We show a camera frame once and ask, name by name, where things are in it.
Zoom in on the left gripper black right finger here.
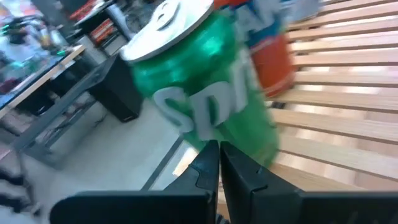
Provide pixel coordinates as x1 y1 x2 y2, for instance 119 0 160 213
220 141 398 224

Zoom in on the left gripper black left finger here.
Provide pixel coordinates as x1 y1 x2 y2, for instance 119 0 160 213
49 140 220 224

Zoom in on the green Sprite soda can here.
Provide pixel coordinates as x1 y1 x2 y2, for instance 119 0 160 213
119 0 280 169

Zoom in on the orange Fanta soda can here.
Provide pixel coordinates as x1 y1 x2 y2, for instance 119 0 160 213
213 0 296 98

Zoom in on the wooden slatted shelf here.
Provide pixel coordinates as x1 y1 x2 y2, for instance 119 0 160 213
172 0 398 224

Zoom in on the black computer tower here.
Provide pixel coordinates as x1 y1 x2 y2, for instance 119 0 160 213
89 54 144 123

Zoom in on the wood-edged desk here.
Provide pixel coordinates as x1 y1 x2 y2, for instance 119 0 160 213
0 44 86 119

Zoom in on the storage rack with red boxes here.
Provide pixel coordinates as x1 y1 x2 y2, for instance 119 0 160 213
70 0 134 57

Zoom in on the grey metal table frame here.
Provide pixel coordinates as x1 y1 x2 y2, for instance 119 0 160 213
12 55 118 170

